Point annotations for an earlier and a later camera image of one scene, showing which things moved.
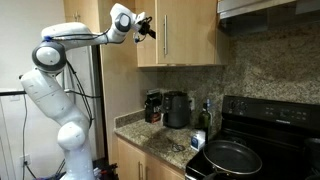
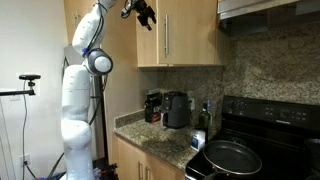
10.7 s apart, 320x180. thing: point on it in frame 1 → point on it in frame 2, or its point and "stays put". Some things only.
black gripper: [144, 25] → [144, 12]
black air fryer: [176, 109] stays put
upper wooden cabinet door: [186, 34] stays put
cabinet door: [147, 49] stays put
